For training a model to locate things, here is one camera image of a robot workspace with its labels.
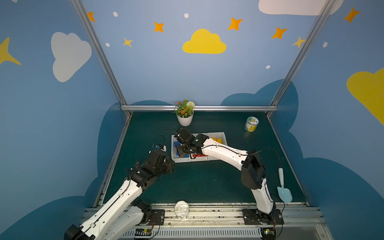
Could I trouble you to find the white left bin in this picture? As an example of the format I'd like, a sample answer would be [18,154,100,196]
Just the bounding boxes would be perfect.
[171,135,191,164]

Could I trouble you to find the green yellow tin can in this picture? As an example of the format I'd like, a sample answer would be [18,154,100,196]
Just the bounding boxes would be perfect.
[245,116,259,133]

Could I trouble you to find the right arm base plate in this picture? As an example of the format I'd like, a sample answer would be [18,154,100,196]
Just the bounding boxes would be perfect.
[242,209,284,225]

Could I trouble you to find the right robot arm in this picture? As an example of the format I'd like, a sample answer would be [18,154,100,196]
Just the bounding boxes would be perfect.
[174,129,276,216]

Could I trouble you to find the circuit board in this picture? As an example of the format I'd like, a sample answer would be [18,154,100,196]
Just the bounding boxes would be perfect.
[261,228,277,240]
[134,228,153,239]

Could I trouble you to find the light blue spatula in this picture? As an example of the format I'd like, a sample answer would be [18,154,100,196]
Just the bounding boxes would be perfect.
[277,168,293,203]

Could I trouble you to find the potted plant white pot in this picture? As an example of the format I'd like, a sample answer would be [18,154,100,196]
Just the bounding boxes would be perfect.
[174,99,196,127]

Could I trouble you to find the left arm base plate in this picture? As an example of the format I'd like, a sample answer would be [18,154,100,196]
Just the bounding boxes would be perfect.
[140,209,165,226]

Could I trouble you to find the aluminium rail frame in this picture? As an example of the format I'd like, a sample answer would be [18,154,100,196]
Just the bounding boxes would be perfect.
[82,203,332,240]

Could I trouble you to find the white right bin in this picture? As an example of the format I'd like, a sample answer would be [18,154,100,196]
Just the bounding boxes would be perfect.
[207,132,228,146]

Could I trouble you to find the left circuit board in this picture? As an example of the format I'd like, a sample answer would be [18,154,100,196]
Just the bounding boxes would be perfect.
[134,228,153,239]

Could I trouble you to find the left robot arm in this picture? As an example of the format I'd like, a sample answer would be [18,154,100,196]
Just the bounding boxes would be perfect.
[64,144,175,240]

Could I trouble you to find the right circuit board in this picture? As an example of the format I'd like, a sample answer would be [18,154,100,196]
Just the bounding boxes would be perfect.
[261,228,277,240]

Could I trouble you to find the yellow lego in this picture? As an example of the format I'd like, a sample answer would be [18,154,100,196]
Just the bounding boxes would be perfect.
[213,138,222,144]

